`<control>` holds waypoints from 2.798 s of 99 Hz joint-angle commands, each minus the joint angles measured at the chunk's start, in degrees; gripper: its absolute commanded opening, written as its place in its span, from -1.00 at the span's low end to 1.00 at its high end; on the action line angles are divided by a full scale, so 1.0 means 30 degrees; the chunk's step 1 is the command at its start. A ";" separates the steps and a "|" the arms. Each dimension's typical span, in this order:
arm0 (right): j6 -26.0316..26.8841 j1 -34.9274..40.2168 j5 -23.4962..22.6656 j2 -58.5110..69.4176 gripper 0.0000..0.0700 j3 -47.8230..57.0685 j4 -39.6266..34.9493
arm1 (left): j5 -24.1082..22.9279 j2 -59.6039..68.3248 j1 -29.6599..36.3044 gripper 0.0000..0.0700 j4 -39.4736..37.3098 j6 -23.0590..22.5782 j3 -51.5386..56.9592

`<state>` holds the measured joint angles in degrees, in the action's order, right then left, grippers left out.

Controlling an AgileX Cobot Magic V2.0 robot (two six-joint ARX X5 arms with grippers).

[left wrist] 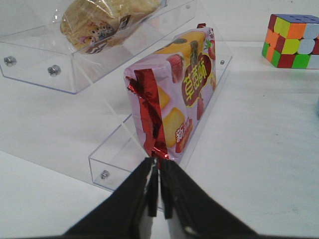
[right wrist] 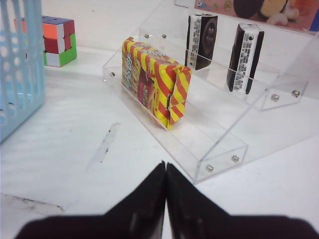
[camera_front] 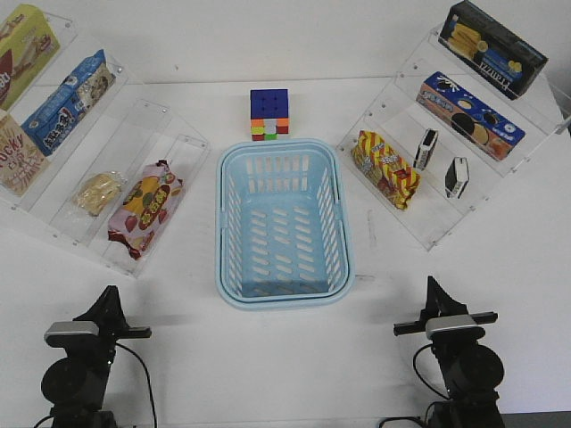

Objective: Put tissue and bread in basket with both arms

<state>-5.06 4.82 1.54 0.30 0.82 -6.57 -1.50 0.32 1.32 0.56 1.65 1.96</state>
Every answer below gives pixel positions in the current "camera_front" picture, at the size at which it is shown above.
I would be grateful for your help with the clear acrylic left shelf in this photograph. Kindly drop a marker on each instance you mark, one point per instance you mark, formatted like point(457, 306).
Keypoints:
point(125, 132)

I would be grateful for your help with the multicoloured puzzle cube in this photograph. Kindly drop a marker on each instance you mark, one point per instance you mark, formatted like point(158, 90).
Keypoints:
point(269, 114)

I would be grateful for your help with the blue sandwich cookie box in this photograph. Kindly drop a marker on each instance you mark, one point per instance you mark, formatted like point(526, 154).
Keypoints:
point(475, 120)

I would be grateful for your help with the black yellow cracker box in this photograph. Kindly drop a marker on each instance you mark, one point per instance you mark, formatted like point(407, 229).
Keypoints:
point(500, 56)

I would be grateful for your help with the pink fruit snack bag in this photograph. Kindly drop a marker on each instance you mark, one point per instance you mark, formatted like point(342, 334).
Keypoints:
point(146, 209)

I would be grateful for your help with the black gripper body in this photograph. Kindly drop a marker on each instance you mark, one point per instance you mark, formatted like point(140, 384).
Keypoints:
point(419, 326)
point(110, 325)

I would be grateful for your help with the blue cookie package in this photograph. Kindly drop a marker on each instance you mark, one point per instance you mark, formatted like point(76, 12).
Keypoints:
point(50, 124)

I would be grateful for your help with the clear acrylic shelf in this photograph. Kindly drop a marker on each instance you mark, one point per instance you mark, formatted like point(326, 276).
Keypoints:
point(125, 132)
point(396, 115)

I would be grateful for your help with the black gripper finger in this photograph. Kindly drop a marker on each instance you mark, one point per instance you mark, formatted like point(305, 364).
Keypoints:
point(439, 303)
point(108, 304)

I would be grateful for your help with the clear acrylic right shelf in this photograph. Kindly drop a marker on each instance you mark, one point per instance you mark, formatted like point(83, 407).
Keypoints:
point(396, 115)

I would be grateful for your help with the black white tissue pack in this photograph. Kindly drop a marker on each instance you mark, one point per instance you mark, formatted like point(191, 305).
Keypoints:
point(457, 177)
point(425, 149)

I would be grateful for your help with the light blue plastic basket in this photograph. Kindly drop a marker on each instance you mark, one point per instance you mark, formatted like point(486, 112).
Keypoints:
point(282, 234)

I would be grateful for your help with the yellow snack box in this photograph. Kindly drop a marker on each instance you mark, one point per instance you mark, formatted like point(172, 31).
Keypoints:
point(28, 43)

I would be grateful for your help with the red yellow striped snack bag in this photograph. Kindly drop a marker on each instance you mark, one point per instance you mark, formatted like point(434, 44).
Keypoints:
point(385, 169)

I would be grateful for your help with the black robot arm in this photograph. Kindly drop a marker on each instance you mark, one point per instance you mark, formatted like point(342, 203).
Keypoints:
point(76, 384)
point(470, 371)

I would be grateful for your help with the beige Pocky box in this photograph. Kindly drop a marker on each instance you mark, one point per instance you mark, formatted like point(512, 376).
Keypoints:
point(21, 160)

